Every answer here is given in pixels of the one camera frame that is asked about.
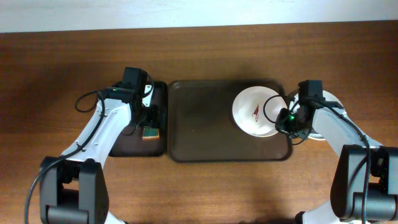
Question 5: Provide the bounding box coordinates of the green and orange sponge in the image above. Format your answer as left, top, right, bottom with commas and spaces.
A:
142, 127, 160, 141

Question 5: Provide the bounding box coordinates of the cream plate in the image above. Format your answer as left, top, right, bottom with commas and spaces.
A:
288, 90, 343, 141

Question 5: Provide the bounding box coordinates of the white plate with red stain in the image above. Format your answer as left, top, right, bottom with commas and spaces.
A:
232, 86, 287, 138

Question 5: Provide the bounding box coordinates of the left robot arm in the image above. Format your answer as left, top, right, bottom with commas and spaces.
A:
34, 67, 167, 223

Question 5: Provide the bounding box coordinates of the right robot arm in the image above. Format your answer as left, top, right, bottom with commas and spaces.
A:
275, 80, 397, 223

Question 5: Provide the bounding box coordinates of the small black tray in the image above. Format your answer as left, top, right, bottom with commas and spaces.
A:
109, 81, 168, 157

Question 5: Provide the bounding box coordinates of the large brown tray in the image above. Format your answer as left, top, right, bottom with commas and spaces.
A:
167, 79, 293, 162

